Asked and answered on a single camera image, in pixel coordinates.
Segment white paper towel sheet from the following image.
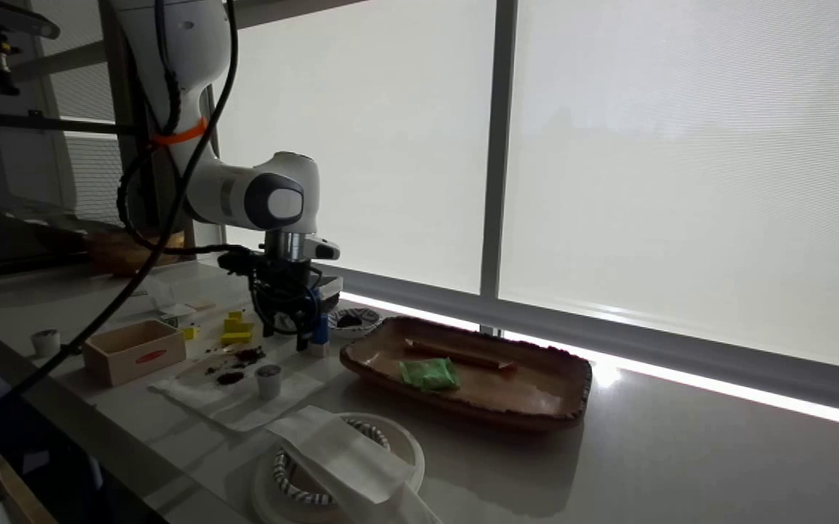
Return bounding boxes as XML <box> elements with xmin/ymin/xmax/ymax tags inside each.
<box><xmin>146</xmin><ymin>345</ymin><xmax>328</xmax><ymax>437</ymax></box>

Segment green packet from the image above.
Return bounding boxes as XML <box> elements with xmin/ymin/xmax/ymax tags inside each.
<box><xmin>397</xmin><ymin>354</ymin><xmax>464</xmax><ymax>396</ymax></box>

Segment black camera rig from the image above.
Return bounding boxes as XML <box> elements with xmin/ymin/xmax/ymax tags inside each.
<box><xmin>0</xmin><ymin>0</ymin><xmax>137</xmax><ymax>140</ymax></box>

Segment small white cup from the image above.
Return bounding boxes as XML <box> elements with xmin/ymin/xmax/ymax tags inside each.
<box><xmin>30</xmin><ymin>326</ymin><xmax>65</xmax><ymax>358</ymax></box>

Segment grey window mullion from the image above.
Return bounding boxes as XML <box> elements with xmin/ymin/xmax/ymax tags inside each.
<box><xmin>478</xmin><ymin>0</ymin><xmax>520</xmax><ymax>302</ymax></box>

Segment small black bowl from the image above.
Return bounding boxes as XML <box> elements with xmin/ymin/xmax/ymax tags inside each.
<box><xmin>333</xmin><ymin>306</ymin><xmax>381</xmax><ymax>335</ymax></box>

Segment brown wooden tray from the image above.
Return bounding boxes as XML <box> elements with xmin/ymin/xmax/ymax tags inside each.
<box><xmin>338</xmin><ymin>315</ymin><xmax>595</xmax><ymax>430</ymax></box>

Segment orange cable tape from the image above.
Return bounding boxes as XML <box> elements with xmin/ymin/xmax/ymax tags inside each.
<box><xmin>148</xmin><ymin>115</ymin><xmax>212</xmax><ymax>152</ymax></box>

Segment wooden box with red label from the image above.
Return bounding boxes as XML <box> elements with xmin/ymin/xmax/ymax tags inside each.
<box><xmin>81</xmin><ymin>318</ymin><xmax>188</xmax><ymax>389</ymax></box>

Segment brown stick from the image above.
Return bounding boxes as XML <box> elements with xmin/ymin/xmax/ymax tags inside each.
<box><xmin>400</xmin><ymin>335</ymin><xmax>518</xmax><ymax>375</ymax></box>

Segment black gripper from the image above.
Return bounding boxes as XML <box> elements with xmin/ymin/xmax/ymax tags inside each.
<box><xmin>216</xmin><ymin>242</ymin><xmax>346</xmax><ymax>354</ymax></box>

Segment wicker basket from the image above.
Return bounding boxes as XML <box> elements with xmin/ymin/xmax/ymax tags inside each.
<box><xmin>81</xmin><ymin>226</ymin><xmax>193</xmax><ymax>276</ymax></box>

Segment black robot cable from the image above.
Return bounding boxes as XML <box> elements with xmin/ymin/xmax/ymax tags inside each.
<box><xmin>0</xmin><ymin>0</ymin><xmax>277</xmax><ymax>446</ymax></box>

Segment dark window sill frame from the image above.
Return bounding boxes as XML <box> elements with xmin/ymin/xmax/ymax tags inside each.
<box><xmin>325</xmin><ymin>262</ymin><xmax>839</xmax><ymax>423</ymax></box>

